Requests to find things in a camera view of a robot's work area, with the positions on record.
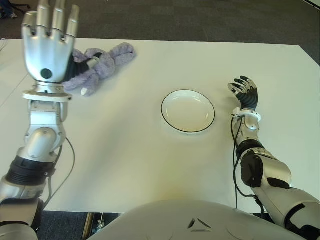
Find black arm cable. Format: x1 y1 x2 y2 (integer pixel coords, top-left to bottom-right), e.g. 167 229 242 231
44 137 76 204
230 116 266 216

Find silver robot torso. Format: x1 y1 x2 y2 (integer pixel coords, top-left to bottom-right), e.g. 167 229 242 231
87 199 301 240

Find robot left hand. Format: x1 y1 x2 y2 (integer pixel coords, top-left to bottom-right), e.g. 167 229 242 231
21 0 104 84

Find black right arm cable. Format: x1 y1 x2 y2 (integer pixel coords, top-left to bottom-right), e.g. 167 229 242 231
230 116 266 216

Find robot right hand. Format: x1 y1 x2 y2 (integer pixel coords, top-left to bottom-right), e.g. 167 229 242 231
227 75 259 111

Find white plate black rim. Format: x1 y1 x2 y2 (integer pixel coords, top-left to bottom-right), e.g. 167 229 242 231
161 89 216 134

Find person leg blue jeans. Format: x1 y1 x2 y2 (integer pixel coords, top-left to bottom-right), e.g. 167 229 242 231
0 0 18 20

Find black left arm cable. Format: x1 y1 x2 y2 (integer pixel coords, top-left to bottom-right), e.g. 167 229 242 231
44 137 76 204

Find metal table leg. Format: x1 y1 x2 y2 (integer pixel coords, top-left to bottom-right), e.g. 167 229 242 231
83 212 121 239

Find black office chair base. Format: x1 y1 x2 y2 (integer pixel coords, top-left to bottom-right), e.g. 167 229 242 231
11 0 27 13

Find purple plush doll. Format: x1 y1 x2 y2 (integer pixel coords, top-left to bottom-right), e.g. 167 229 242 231
62 42 138 98

